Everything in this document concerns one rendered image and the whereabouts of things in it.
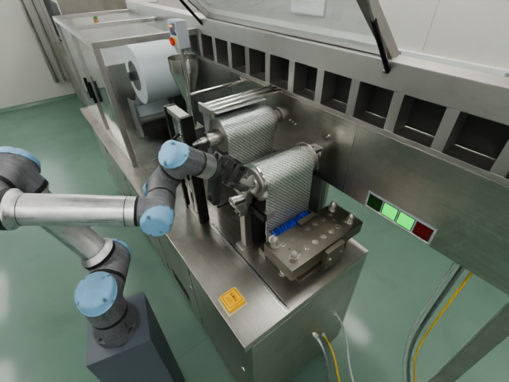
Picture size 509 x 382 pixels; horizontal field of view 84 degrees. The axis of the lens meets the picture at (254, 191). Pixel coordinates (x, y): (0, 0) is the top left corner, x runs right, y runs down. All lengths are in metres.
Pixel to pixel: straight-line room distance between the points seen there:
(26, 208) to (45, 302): 1.91
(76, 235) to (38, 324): 1.61
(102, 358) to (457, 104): 1.27
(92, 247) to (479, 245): 1.15
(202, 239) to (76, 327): 1.32
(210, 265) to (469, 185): 0.93
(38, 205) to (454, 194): 1.06
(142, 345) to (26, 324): 1.57
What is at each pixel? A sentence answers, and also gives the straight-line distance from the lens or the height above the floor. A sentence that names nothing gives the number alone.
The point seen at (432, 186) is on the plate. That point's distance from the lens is 1.00.
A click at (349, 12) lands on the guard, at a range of 0.93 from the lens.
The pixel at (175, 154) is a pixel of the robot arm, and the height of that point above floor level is 1.50.
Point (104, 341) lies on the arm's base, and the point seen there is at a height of 0.94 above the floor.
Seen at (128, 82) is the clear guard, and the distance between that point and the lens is 1.76.
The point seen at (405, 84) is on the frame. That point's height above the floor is 1.60.
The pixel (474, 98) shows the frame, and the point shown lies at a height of 1.61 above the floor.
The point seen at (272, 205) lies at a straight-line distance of 1.07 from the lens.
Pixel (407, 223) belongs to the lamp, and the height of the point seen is 1.18.
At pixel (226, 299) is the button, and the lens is 1.11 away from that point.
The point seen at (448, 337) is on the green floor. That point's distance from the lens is 2.38.
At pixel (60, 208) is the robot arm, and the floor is 1.46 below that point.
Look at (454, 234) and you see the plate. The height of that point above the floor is 1.23.
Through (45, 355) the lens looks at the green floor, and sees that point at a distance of 2.42.
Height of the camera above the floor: 1.88
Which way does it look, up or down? 39 degrees down
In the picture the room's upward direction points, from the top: 1 degrees counter-clockwise
